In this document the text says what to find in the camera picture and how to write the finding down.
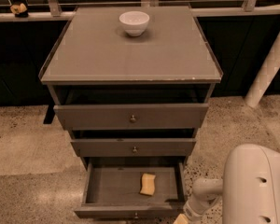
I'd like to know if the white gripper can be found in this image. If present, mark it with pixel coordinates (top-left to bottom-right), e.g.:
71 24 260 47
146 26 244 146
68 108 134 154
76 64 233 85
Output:
173 195 221 224

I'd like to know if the white ceramic bowl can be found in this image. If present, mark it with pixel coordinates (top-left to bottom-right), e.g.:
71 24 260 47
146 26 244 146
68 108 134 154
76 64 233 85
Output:
119 11 150 36

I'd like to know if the yellow sponge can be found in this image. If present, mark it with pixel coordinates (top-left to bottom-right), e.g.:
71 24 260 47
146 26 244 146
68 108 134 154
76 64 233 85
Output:
140 174 156 196

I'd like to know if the small yellow black object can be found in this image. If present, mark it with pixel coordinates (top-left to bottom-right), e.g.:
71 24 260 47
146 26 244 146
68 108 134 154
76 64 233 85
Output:
10 2 28 18

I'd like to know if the white diagonal pole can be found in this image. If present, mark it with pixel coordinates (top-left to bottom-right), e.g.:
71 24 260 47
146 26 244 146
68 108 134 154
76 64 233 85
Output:
245 32 280 107

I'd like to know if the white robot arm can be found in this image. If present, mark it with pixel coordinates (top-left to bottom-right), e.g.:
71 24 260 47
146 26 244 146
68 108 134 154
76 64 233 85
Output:
174 144 280 224

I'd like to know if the grey bottom drawer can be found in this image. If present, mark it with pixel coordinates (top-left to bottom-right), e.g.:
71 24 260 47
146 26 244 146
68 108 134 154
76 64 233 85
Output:
75 157 187 219

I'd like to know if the grey middle drawer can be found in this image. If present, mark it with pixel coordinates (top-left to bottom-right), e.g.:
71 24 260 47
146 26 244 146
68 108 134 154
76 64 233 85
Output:
71 129 196 157

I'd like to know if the grey drawer cabinet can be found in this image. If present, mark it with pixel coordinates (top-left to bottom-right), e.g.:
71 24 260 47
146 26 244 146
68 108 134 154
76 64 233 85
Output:
38 5 224 170

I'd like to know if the grey top drawer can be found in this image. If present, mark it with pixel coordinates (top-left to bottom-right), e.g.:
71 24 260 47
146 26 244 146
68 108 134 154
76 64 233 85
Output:
53 89 210 131

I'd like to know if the grey drawer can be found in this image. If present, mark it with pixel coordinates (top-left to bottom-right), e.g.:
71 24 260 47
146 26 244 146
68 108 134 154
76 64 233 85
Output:
53 89 210 131
71 129 196 157
75 157 187 219

